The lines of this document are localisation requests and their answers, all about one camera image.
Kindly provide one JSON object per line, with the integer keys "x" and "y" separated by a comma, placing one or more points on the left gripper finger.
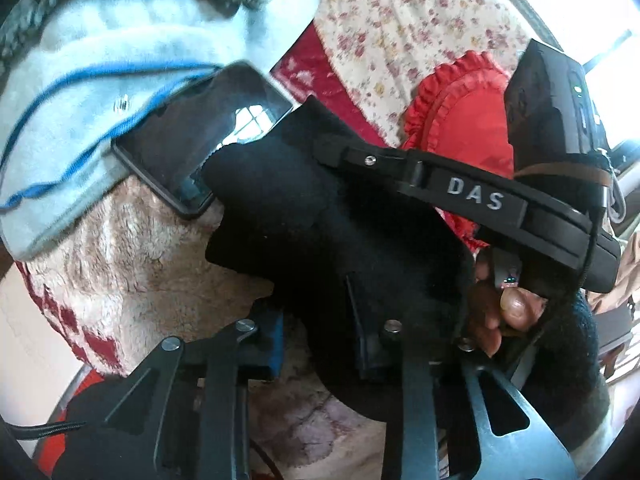
{"x": 267, "y": 343}

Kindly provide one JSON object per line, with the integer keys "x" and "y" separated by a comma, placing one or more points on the black pants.
{"x": 378, "y": 279}

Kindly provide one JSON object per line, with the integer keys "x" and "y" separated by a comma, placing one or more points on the person's right hand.
{"x": 493, "y": 312}

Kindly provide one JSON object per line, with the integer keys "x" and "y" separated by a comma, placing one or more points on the red white plush blanket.
{"x": 130, "y": 272}

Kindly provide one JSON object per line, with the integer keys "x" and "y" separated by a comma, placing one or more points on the red heart ruffled cushion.
{"x": 458, "y": 113}

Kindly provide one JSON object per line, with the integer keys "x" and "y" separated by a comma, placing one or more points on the black smartphone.
{"x": 166, "y": 151}

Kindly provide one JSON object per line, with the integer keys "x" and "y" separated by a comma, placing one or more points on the floral beige quilt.
{"x": 382, "y": 49}

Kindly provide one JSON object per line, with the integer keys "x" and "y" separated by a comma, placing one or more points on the light blue fleece garment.
{"x": 98, "y": 66}

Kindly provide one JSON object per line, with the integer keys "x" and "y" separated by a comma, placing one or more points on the black camera box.
{"x": 558, "y": 147}

